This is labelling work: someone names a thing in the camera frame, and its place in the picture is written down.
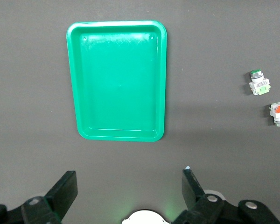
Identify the green plastic tray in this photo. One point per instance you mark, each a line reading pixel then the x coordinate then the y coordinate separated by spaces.
pixel 119 86

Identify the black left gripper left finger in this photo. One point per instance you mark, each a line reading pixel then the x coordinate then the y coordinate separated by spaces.
pixel 63 191

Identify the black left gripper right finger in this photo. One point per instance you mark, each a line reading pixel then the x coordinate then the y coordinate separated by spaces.
pixel 191 191

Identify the dark grey table cloth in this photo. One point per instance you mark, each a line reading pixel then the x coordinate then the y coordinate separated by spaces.
pixel 25 93

